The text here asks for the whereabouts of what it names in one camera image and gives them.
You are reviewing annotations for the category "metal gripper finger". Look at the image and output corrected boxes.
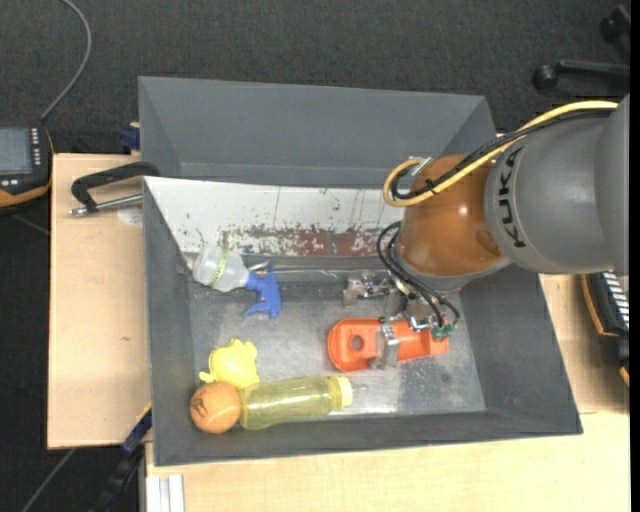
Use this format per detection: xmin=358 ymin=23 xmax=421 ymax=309
xmin=370 ymin=321 xmax=402 ymax=372
xmin=342 ymin=272 xmax=394 ymax=308

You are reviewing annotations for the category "orange plastic block with hole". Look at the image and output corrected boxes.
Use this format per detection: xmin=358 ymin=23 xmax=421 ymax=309
xmin=326 ymin=317 xmax=451 ymax=374

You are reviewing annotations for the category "yellow clear plastic bottle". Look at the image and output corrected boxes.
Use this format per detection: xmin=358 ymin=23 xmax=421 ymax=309
xmin=238 ymin=374 xmax=369 ymax=432

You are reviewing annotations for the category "clear spray bottle blue trigger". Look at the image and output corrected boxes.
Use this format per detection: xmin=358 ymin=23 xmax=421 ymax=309
xmin=191 ymin=243 xmax=283 ymax=321

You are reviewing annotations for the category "yellow toy duck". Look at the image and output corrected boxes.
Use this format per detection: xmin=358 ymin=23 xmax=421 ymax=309
xmin=198 ymin=337 xmax=261 ymax=391

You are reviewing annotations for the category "grey metal bin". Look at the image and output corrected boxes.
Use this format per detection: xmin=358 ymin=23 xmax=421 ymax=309
xmin=136 ymin=75 xmax=584 ymax=468

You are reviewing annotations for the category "orange ball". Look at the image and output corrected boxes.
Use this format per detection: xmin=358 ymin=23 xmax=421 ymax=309
xmin=189 ymin=381 xmax=243 ymax=435

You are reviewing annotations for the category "pale brown cardboard board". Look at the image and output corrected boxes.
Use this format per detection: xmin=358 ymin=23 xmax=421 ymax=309
xmin=46 ymin=152 xmax=630 ymax=450

